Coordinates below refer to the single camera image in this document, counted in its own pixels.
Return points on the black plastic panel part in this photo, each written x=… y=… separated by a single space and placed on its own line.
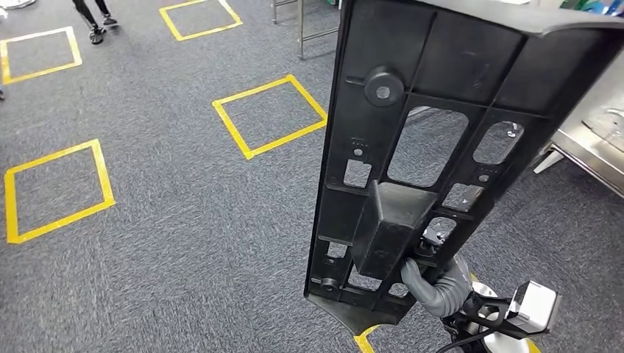
x=390 y=39

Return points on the stainless steel workbench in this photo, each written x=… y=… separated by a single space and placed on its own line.
x=585 y=156

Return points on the person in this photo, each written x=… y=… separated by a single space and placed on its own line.
x=90 y=14

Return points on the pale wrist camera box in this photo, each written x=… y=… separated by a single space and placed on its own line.
x=534 y=307

